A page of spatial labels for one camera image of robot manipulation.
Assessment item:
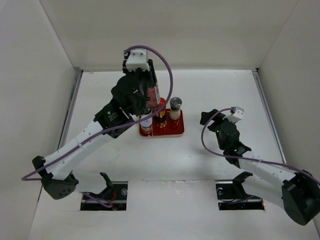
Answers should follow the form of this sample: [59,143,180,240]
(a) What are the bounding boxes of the dark sauce glass bottle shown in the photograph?
[147,73,161,109]

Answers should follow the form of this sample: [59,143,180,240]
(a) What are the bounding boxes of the silver lid jar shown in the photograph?
[169,97,183,120]

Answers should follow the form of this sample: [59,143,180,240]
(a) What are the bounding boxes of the small jar pink label lid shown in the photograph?
[139,117,153,135]

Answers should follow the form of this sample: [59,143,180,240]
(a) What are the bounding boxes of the red lid sauce jar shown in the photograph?
[154,97,167,128]

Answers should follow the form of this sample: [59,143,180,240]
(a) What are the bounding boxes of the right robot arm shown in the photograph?
[200,106,320,226]

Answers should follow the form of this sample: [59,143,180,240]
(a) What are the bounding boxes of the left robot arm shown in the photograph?
[32,58,158,200]

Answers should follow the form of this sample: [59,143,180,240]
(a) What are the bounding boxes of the red rectangular tray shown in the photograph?
[139,108,185,138]

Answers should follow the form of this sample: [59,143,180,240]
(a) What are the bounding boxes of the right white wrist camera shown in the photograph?
[225,106,244,124]

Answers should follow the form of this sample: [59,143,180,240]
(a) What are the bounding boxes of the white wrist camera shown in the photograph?
[124,48,150,72]
[225,106,244,124]

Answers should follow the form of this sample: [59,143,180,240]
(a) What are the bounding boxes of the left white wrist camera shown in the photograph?
[124,48,150,72]

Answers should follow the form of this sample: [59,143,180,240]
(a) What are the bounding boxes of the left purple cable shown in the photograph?
[21,45,174,208]

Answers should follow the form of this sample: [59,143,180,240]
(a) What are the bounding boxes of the purple cable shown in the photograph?
[200,107,320,186]
[21,45,174,208]

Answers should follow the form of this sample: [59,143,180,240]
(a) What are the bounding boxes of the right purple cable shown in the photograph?
[200,107,320,186]

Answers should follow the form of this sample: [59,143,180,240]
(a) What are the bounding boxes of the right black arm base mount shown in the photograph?
[215,171,265,211]

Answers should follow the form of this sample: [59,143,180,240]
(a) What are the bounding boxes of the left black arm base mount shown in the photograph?
[80,172,129,212]

